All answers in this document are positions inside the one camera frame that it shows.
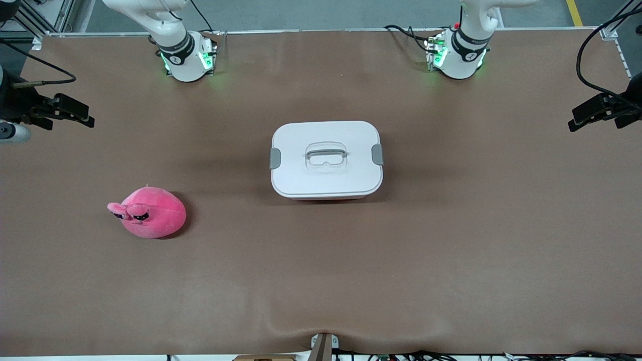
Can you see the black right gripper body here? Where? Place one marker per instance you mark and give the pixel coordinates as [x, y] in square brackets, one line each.
[19, 104]

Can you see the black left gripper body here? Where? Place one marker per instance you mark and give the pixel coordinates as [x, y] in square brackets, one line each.
[628, 102]

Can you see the pink plush toy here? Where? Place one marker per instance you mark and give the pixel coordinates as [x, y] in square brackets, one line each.
[155, 215]

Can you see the white plastic box lid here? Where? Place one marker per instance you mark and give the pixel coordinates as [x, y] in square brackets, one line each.
[301, 175]

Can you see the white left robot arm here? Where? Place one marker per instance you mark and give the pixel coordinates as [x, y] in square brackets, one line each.
[461, 62]

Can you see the grey box latch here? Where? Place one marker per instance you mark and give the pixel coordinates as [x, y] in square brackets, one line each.
[275, 158]
[377, 154]

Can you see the white plastic box base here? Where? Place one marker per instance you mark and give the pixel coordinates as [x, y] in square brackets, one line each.
[326, 197]

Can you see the white table edge strip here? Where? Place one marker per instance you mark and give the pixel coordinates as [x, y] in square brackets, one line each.
[623, 57]

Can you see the brown table mat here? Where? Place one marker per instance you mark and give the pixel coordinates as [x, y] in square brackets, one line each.
[321, 276]

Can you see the wooden board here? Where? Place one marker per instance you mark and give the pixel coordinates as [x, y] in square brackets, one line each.
[263, 358]

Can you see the aluminium frame profile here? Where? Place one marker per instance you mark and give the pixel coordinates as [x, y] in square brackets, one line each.
[62, 15]
[609, 32]

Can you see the metal table clamp bracket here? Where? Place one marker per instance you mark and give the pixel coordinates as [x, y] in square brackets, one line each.
[334, 342]

